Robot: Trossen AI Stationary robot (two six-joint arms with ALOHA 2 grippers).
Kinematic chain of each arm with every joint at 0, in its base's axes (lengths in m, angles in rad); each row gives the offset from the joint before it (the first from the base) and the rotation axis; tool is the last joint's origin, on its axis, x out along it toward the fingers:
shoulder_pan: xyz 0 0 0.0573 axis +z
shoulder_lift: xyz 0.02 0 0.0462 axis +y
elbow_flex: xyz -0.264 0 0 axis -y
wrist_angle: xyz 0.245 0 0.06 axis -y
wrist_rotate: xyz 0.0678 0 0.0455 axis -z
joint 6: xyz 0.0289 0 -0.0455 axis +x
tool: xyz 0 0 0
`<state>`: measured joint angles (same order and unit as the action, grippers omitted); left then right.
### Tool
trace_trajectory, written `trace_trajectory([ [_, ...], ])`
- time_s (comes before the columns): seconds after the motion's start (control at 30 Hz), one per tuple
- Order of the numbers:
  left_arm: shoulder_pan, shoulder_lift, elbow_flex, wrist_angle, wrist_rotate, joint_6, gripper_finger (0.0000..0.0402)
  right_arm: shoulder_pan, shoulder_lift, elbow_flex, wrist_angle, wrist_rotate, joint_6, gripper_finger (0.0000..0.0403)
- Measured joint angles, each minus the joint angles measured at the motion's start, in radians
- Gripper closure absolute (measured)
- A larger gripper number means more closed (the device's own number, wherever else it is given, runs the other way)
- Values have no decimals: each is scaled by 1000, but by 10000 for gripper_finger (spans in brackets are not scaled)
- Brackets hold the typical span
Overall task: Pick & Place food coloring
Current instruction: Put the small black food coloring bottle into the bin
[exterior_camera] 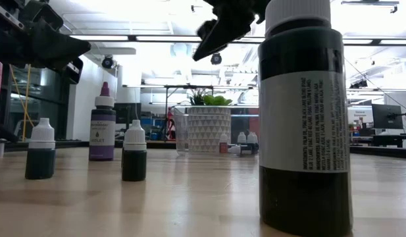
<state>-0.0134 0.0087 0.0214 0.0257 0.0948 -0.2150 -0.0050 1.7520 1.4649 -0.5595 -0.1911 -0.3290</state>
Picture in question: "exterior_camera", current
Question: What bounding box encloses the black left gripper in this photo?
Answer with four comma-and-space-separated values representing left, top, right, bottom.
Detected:
0, 0, 91, 85

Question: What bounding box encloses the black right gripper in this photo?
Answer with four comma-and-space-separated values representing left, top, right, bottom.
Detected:
192, 0, 272, 63

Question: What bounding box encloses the tall violet food coloring bottle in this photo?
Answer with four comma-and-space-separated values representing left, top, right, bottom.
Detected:
88, 81, 117, 162

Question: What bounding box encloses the small red dropper bottle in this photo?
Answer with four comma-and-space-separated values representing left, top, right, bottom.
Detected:
219, 132, 229, 154

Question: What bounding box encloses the small purple dropper bottle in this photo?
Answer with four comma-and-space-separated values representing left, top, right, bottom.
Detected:
227, 144, 258, 155

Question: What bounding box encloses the large black food coloring bottle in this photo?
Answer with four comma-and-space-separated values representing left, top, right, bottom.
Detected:
257, 0, 354, 237

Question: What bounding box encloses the black monitor on arm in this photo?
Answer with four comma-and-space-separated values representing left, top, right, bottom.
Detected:
371, 103, 404, 130

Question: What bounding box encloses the black ceiling spotlight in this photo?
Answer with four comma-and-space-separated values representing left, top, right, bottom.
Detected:
101, 55, 115, 70
210, 51, 223, 66
349, 78, 368, 90

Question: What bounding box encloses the overhead light bar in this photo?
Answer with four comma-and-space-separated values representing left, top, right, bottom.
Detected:
70, 34, 406, 46

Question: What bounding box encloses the light green leafy plant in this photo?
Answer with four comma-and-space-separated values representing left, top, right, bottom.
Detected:
202, 94, 234, 107

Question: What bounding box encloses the dark spiky plant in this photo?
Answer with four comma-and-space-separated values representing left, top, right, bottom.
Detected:
188, 88, 207, 106

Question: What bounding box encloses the black monitor on stand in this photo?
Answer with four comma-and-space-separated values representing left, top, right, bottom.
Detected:
115, 102, 143, 125

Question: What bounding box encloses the white patterned plant pot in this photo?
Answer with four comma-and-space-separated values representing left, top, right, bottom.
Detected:
187, 105, 232, 153

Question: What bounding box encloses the red background panel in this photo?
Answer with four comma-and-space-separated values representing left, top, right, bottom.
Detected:
249, 115, 259, 136

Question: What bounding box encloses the red background object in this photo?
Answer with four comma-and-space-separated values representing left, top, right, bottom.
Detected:
166, 107, 176, 141

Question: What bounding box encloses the clear plastic container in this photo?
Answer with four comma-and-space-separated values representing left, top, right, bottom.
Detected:
172, 105, 260, 156

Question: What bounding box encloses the dark background desk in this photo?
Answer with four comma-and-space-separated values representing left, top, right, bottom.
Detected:
352, 133, 406, 149

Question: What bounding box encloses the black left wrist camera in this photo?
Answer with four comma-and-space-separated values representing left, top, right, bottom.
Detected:
23, 0, 64, 32

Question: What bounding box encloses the yellow cable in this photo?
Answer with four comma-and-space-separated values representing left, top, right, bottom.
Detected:
8, 64, 36, 128
22, 63, 32, 142

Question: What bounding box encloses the white wall sign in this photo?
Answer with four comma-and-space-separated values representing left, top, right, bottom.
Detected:
349, 107, 374, 124

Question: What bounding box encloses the thin black cable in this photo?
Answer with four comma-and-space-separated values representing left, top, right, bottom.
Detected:
343, 56, 406, 113

